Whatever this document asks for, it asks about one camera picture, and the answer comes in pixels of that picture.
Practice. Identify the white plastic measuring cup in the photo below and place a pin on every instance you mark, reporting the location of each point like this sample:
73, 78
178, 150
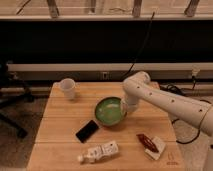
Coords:
67, 86

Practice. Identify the black office chair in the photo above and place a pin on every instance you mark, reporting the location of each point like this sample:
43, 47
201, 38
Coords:
6, 79

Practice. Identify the white wall outlet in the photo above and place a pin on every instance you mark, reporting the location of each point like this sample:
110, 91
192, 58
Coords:
105, 75

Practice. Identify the white wall plug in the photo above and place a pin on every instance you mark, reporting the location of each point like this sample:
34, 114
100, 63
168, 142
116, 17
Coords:
195, 72

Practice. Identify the green ceramic bowl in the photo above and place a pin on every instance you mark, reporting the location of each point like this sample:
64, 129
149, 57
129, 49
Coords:
108, 111

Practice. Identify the red chili pepper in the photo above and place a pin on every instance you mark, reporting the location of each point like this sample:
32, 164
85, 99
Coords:
147, 142

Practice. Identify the white plastic bottle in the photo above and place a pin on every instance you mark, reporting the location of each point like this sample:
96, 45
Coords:
99, 152

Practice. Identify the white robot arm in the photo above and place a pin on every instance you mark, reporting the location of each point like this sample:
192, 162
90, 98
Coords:
198, 114

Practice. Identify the black smartphone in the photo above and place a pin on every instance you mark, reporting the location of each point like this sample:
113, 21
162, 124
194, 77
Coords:
86, 131

